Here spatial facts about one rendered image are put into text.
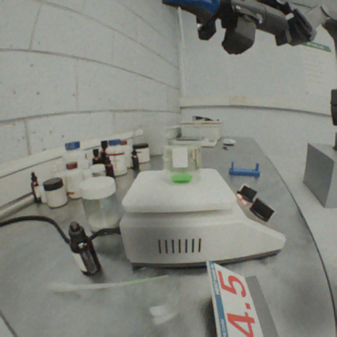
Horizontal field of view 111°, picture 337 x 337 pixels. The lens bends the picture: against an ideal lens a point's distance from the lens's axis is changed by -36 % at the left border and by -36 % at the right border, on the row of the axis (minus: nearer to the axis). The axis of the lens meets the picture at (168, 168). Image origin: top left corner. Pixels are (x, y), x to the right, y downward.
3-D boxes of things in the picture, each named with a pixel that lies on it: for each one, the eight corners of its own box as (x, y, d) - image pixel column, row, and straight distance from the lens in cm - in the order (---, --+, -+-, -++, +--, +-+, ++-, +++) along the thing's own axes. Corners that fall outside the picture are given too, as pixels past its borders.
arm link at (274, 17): (281, 50, 39) (272, 13, 43) (300, 45, 35) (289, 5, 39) (253, 41, 34) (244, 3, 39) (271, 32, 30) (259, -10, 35)
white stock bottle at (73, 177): (85, 190, 50) (79, 159, 48) (87, 196, 46) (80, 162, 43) (69, 194, 50) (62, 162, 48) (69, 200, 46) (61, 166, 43)
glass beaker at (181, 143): (210, 185, 23) (210, 119, 21) (170, 193, 21) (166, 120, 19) (190, 172, 28) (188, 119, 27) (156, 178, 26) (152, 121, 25)
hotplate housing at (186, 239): (251, 210, 35) (256, 170, 32) (282, 255, 26) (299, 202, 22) (132, 216, 34) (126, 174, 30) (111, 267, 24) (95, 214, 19)
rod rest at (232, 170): (259, 172, 60) (259, 161, 59) (260, 175, 57) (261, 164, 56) (229, 170, 59) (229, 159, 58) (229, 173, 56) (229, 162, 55)
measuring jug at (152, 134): (134, 158, 83) (132, 125, 81) (135, 153, 95) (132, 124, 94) (174, 154, 84) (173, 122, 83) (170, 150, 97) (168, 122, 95)
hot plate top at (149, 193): (214, 173, 29) (215, 168, 29) (239, 208, 19) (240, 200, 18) (140, 176, 29) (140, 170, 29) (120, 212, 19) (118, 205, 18)
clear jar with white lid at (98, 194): (128, 219, 33) (121, 177, 30) (111, 238, 29) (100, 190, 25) (101, 214, 36) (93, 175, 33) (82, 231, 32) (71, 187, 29)
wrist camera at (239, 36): (263, 13, 30) (275, 48, 27) (241, 30, 35) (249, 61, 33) (227, 2, 27) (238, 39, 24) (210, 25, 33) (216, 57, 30)
